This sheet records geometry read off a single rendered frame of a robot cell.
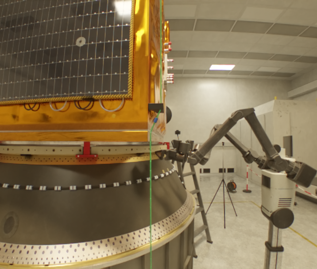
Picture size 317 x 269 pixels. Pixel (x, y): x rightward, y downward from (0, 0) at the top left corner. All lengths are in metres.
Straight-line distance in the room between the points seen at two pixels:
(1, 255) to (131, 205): 0.68
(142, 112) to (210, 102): 8.83
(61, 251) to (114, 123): 0.67
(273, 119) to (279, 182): 5.51
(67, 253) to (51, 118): 0.65
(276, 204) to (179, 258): 0.78
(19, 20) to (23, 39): 0.13
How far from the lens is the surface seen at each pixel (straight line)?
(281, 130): 6.91
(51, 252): 1.03
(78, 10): 1.06
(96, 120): 0.82
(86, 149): 1.04
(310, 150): 7.65
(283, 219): 1.47
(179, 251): 1.44
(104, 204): 1.03
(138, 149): 1.17
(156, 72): 0.88
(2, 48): 1.24
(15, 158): 1.29
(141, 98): 0.78
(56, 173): 1.10
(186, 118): 9.12
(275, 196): 1.39
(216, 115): 9.48
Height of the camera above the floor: 1.74
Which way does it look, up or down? 3 degrees up
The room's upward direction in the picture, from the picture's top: straight up
